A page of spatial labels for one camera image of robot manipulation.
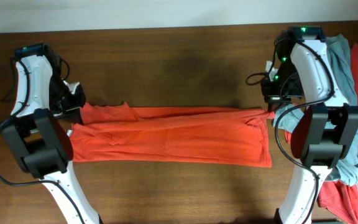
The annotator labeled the light blue grey t-shirt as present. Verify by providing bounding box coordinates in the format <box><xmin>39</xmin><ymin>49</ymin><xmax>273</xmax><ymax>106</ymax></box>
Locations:
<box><xmin>278</xmin><ymin>34</ymin><xmax>358</xmax><ymax>186</ymax></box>

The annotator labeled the orange printed t-shirt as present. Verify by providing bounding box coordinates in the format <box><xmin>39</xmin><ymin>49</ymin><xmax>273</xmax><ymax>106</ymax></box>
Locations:
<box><xmin>70</xmin><ymin>103</ymin><xmax>275</xmax><ymax>167</ymax></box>

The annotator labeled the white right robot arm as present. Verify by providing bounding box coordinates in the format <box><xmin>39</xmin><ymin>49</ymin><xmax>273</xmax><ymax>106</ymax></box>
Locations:
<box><xmin>260</xmin><ymin>26</ymin><xmax>358</xmax><ymax>223</ymax></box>

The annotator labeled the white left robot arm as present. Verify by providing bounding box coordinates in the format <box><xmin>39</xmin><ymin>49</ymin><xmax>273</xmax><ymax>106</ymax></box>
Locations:
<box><xmin>0</xmin><ymin>42</ymin><xmax>102</xmax><ymax>223</ymax></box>

